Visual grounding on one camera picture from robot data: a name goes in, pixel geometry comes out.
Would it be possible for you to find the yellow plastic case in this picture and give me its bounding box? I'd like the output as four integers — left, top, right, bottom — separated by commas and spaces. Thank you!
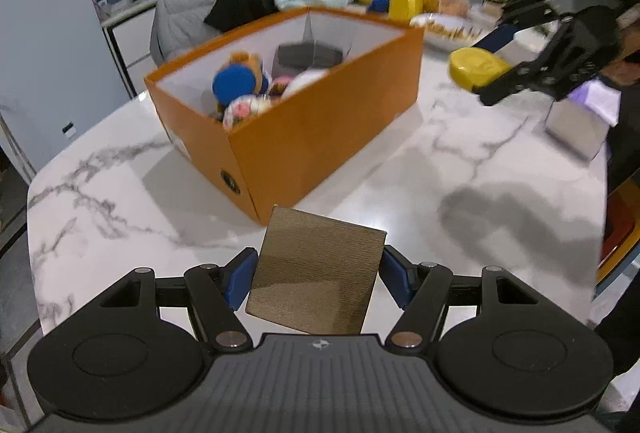
448, 46, 512, 92

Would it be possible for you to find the brown cardboard box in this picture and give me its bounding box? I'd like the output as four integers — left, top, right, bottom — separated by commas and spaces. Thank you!
246, 207, 386, 335

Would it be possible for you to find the red panda plush toy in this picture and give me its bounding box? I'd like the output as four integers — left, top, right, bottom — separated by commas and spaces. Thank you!
212, 51, 271, 112

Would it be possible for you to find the silver purple box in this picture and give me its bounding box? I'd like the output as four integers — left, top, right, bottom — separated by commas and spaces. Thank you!
544, 79, 622, 160

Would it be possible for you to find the plate of noodles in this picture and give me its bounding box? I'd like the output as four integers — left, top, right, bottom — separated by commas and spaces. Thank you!
409, 13, 490, 52

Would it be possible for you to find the yellow mug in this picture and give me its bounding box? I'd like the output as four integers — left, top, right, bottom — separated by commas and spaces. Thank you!
388, 0, 423, 24

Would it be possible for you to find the large orange storage box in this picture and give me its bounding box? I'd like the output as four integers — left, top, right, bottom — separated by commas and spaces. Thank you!
144, 8, 423, 224

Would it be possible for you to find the crochet flower bouquet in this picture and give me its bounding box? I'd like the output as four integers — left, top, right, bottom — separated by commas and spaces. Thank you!
222, 94, 272, 131

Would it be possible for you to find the white round plush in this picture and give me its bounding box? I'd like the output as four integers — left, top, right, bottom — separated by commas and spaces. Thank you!
281, 68, 329, 100

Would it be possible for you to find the white cabinet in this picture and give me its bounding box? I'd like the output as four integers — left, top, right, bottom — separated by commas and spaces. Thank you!
101, 0, 156, 98

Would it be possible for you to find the grey puffer jacket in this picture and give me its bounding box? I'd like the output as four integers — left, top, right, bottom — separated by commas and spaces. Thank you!
150, 0, 221, 67

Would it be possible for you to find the black jacket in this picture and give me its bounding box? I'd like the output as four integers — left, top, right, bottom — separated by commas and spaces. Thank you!
204, 0, 279, 32

